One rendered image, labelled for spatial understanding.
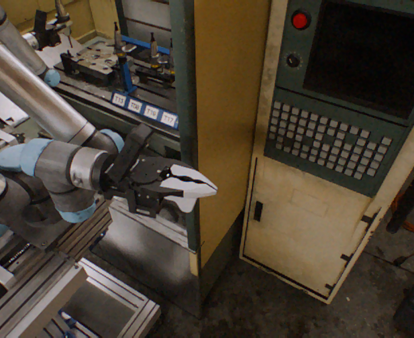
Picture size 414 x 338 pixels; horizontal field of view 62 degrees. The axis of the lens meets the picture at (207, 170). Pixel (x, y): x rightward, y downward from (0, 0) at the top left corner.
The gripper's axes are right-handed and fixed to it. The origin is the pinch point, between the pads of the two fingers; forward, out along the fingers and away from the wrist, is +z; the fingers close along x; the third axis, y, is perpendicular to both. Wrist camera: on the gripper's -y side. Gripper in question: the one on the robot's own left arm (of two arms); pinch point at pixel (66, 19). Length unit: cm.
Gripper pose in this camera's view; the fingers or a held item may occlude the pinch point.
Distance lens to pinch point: 192.9
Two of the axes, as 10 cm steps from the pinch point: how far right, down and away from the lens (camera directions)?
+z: 5.2, -6.2, 5.9
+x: 8.5, 3.7, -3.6
